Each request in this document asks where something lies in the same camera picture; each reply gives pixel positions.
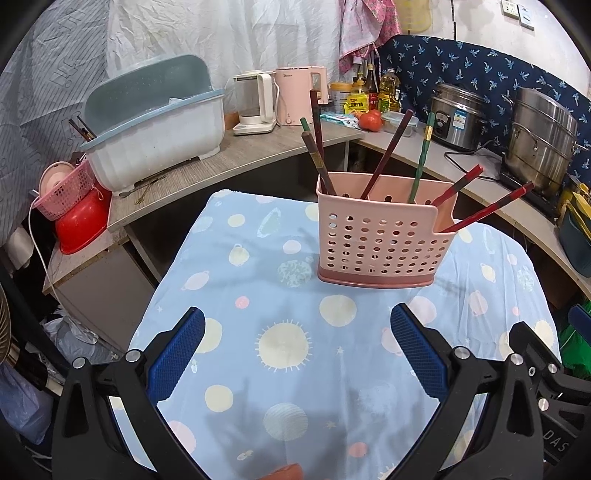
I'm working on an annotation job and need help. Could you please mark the steel rice cooker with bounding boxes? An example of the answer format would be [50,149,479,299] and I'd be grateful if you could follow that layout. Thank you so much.
[427,83,490,151]

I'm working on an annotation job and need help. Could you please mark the blue white packet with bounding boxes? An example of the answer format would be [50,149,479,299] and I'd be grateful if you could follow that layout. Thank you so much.
[320,112,361,130]

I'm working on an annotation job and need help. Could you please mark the yellow packet stack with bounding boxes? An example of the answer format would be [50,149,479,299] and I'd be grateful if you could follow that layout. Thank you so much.
[558,182,591,227]

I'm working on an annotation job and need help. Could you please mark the yellow tin can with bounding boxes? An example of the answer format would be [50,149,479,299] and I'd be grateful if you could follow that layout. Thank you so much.
[329,82,354,115]

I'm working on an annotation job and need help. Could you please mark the pink round bowl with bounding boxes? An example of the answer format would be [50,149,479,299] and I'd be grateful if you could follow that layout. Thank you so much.
[38,161,77,197]

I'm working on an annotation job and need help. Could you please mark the navy printed cloth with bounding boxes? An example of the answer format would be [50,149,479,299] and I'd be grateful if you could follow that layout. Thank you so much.
[379,34,591,185]

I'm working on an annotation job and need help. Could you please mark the black induction cooktop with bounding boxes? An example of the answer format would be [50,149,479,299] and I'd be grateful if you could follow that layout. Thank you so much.
[499,171,561,217]

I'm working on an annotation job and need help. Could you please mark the clear plastic bag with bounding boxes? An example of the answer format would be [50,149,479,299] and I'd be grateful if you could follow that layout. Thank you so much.
[41,305,121,365]

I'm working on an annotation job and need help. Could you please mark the grey side cabinet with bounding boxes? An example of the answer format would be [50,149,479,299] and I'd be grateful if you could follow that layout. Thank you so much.
[42,226,160,342]

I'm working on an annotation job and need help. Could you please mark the cooking oil bottle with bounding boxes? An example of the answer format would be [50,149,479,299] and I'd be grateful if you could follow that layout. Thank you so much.
[379,68,402,114]

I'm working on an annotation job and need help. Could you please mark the curved wooden counter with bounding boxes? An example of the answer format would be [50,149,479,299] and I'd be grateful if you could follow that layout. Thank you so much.
[107,122,591,301]

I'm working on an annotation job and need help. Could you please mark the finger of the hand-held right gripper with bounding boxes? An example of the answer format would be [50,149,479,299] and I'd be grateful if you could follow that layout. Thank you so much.
[568,304,591,337]
[509,320,591,409]

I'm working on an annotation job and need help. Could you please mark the steel steamer pot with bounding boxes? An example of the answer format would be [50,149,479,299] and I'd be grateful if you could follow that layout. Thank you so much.
[502,88,587,199]

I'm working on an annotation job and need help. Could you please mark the dark maroon chopstick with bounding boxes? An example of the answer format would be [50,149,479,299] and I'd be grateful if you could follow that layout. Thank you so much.
[308,89,337,195]
[359,109,415,201]

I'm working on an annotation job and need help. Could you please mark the dark sauce bottle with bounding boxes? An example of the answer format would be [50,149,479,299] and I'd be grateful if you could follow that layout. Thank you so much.
[365,62,379,112]

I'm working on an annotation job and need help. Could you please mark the pink plastic basket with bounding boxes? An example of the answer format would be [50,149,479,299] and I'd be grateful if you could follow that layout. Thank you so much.
[32,159,95,221]

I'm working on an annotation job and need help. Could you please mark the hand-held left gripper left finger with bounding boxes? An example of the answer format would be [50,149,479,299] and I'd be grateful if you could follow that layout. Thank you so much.
[51,307,206,480]

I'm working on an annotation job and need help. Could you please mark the pink perforated utensil holder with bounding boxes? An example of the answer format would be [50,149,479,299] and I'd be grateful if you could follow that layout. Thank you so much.
[316,172,459,289]

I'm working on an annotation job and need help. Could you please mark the green chopstick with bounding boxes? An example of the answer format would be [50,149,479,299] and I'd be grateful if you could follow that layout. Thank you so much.
[299,117,319,153]
[409,112,436,205]

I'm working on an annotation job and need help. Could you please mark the blue plastic bag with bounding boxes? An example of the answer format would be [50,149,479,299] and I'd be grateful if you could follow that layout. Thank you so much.
[0,364,54,444]

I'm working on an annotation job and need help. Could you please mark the clear food container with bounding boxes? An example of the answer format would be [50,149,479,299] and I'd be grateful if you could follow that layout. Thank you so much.
[381,112,419,137]

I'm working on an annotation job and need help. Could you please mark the pink hanging cloth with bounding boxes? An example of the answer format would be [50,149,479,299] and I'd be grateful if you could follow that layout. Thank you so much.
[339,0,402,75]

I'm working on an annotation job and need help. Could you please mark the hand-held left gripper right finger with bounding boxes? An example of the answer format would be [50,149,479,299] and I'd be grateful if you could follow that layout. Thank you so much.
[390,303,546,480]

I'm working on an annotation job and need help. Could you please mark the black electric fan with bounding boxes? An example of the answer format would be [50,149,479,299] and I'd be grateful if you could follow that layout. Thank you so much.
[0,279,17,370]

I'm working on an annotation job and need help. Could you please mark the dark blue basin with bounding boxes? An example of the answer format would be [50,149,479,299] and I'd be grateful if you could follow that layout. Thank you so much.
[556,212,591,278]

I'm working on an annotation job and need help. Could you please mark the yellow hanging bag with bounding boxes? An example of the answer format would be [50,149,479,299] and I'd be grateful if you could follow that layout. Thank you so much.
[397,0,433,32]

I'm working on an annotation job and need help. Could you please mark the blue dotted tablecloth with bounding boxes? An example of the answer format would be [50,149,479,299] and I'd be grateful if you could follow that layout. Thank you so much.
[111,187,561,480]

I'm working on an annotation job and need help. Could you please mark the white dish rack blue lid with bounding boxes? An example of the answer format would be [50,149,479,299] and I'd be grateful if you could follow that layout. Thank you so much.
[79,54,227,193]

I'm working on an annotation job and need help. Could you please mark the green plastic bag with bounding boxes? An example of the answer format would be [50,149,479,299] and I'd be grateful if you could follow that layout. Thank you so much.
[556,300,591,370]

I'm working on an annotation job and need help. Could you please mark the red plastic basin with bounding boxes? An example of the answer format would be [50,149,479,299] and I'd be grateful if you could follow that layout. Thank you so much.
[54,187,114,256]

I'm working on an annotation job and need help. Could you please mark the red chopstick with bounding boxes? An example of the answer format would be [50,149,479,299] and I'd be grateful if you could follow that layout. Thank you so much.
[436,181,535,234]
[429,164,485,208]

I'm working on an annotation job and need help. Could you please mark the white glass kettle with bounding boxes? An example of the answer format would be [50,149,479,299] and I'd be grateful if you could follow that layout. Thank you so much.
[232,71,278,136]

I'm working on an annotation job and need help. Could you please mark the pink electric kettle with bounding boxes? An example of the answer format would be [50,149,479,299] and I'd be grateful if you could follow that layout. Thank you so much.
[273,66,329,126]

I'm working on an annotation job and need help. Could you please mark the brown chopstick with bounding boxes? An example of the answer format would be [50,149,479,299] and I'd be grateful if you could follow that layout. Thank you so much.
[301,131,331,195]

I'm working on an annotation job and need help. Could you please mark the yellow label container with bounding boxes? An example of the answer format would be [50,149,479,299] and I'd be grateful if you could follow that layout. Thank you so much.
[345,85,370,115]

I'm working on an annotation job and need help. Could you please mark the white plastic sheet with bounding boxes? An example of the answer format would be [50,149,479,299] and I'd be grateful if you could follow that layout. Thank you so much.
[0,0,352,241]

